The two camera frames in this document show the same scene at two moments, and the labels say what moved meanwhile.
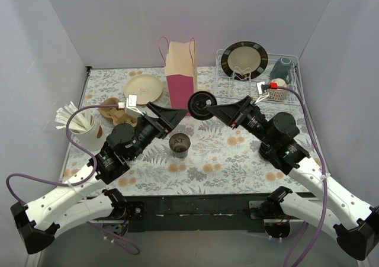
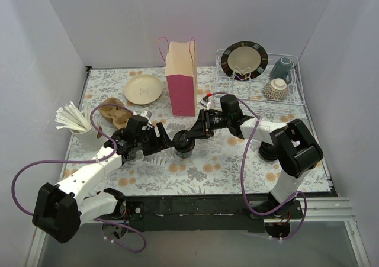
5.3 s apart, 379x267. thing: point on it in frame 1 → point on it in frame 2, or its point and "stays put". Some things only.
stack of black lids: (265, 151) stays put
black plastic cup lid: (198, 103) → (182, 143)
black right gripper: (241, 116) → (205, 124)
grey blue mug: (282, 69) stays put
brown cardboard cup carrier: (114, 114) stays put
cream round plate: (147, 88) stays put
